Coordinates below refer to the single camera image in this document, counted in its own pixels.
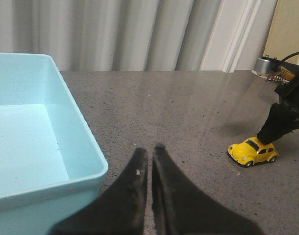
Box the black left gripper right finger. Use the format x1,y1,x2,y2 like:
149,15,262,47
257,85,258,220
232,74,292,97
151,143,263,235

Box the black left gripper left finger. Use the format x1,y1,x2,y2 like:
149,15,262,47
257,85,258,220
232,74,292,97
49,148,148,235

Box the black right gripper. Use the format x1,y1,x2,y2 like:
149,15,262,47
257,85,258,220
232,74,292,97
257,66,299,144

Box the yellow toy beetle car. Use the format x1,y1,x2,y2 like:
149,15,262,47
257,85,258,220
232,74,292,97
227,137,279,167

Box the light blue plastic box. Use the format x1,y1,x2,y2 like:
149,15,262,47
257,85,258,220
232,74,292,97
0,53,108,235

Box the silver round device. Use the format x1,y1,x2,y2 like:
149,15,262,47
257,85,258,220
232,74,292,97
253,56,280,75

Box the beige door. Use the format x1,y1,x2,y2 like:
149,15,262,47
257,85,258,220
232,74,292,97
263,0,299,60

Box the black cable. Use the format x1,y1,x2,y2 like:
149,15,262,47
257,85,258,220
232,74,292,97
272,49,299,71

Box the white door frame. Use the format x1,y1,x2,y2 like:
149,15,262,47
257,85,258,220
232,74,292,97
199,0,277,73

